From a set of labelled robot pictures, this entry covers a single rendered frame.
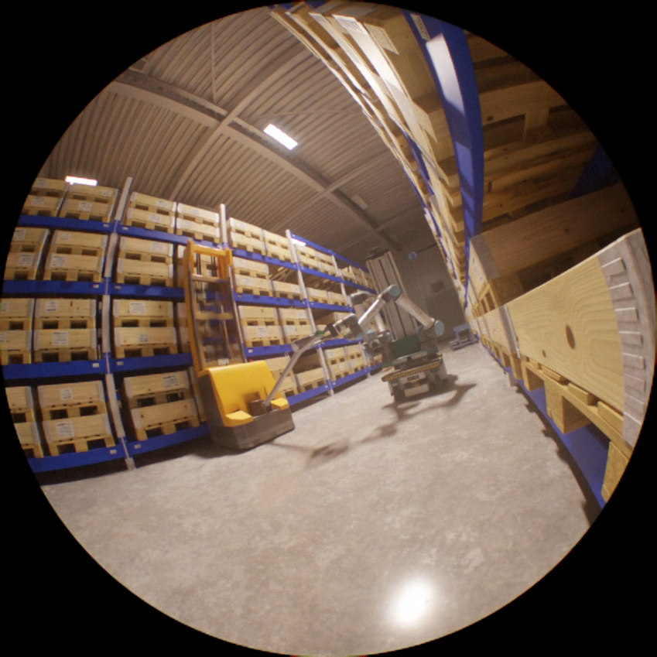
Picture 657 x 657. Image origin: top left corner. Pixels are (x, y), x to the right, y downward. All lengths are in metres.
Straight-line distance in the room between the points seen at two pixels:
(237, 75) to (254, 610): 7.94
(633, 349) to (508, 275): 0.90
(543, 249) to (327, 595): 1.46
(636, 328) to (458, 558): 0.64
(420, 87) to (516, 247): 0.76
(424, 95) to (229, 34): 6.71
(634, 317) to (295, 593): 0.84
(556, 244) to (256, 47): 7.23
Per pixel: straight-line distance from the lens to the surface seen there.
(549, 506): 0.85
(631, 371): 0.32
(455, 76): 0.61
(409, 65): 0.82
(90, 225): 3.63
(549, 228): 1.27
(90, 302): 3.05
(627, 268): 0.28
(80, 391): 2.82
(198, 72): 7.43
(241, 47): 7.27
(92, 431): 2.81
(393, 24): 0.65
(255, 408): 2.49
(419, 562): 0.76
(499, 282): 1.12
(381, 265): 2.97
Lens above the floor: 0.60
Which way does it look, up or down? 9 degrees up
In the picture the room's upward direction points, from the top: 16 degrees counter-clockwise
